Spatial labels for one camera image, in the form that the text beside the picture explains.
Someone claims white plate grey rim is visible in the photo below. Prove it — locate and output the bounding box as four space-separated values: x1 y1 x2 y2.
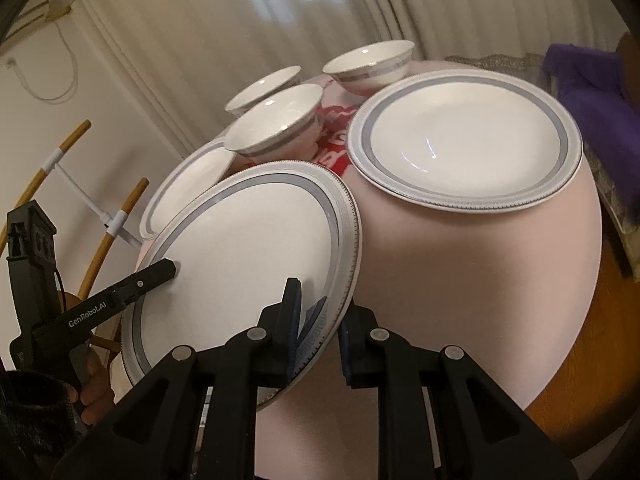
347 68 584 214
122 160 362 384
139 136 236 240

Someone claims white bowl grey band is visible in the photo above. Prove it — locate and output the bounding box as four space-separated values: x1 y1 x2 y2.
322 40 414 96
224 65 302 117
224 84 323 162

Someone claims person's left hand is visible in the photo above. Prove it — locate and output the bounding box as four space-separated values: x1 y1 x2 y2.
66 349 115 426

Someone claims wooden rack with white joints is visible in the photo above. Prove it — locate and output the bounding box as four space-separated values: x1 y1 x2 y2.
0 119 151 302

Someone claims pink round tablecloth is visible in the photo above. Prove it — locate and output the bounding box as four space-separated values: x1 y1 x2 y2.
256 62 601 479

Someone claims beige grey curtain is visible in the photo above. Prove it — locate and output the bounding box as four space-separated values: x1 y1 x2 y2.
74 0 626 156

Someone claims white power cable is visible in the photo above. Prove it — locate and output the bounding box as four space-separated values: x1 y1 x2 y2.
5 19 80 105

